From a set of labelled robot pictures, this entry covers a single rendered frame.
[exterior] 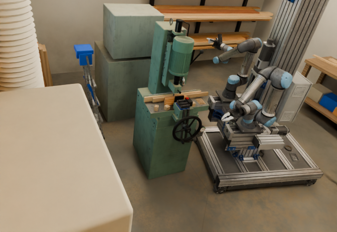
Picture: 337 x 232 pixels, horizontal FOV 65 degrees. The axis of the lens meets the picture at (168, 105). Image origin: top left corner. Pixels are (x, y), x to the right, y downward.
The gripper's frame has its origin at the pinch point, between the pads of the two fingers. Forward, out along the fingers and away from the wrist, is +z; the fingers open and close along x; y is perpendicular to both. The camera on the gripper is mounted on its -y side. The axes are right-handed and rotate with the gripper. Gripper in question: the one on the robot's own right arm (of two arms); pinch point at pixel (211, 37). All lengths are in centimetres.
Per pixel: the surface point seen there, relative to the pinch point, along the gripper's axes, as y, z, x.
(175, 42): -16, -51, -92
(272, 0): -28, 123, 267
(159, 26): -18, -21, -90
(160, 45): -3, -28, -90
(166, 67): 13, -39, -86
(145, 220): 136, -103, -121
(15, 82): -35, -131, -218
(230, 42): 52, 108, 170
